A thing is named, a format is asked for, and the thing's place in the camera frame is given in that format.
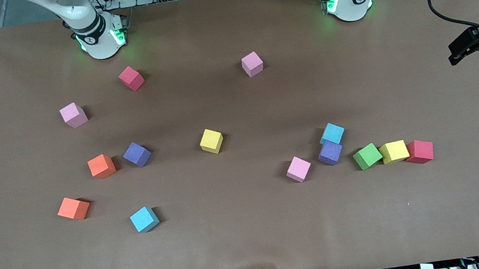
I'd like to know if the orange foam cube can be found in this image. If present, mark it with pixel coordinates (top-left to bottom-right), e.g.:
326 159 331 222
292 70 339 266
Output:
86 152 118 181
55 194 92 223

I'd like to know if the purple foam cube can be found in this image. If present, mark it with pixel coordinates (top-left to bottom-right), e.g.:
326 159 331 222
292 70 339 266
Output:
121 140 154 170
315 138 345 168

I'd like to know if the pink foam cube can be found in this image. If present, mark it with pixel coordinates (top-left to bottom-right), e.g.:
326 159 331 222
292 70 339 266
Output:
240 50 266 79
284 154 314 185
58 100 90 131

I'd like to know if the red foam cube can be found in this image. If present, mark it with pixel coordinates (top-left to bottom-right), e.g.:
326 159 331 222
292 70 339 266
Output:
404 138 436 166
117 64 146 93

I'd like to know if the yellow foam cube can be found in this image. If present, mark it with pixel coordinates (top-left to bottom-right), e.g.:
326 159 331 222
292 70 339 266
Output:
378 139 411 166
198 126 226 157

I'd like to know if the green foam cube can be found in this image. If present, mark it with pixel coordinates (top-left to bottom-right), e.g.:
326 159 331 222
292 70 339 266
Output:
351 141 385 172

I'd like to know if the blue foam cube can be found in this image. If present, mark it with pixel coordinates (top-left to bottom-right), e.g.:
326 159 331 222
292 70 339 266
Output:
128 205 161 235
317 120 348 147

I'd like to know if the brown paper table cover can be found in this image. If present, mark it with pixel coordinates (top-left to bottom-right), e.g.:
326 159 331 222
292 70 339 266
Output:
0 0 479 269

